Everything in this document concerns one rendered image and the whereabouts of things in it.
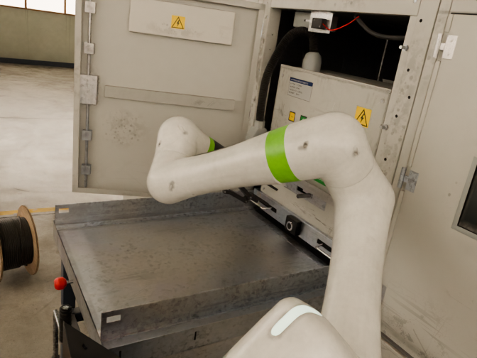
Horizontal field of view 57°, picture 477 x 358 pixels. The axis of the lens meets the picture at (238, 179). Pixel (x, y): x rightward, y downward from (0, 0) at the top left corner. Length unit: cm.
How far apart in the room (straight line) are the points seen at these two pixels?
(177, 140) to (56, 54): 1120
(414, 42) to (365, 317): 65
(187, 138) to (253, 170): 26
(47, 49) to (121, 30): 1060
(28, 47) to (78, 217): 1078
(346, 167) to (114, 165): 106
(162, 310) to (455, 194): 67
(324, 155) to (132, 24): 96
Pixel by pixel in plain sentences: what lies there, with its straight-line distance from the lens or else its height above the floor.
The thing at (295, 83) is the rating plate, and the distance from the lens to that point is 149.
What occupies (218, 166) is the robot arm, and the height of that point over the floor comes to 120.
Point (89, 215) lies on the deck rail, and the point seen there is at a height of 87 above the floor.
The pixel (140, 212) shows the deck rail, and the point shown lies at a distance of 151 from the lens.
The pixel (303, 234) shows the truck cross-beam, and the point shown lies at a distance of 146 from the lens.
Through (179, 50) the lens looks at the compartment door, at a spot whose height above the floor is 139.
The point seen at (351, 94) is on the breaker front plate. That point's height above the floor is 135.
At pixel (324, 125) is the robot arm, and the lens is 81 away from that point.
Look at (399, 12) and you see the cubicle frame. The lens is 117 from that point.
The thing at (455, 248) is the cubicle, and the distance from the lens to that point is 104.
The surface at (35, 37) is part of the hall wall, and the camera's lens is 1213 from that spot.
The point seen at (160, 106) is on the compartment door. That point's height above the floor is 118.
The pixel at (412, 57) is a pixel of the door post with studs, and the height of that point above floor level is 148.
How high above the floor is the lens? 148
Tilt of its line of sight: 19 degrees down
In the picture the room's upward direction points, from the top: 8 degrees clockwise
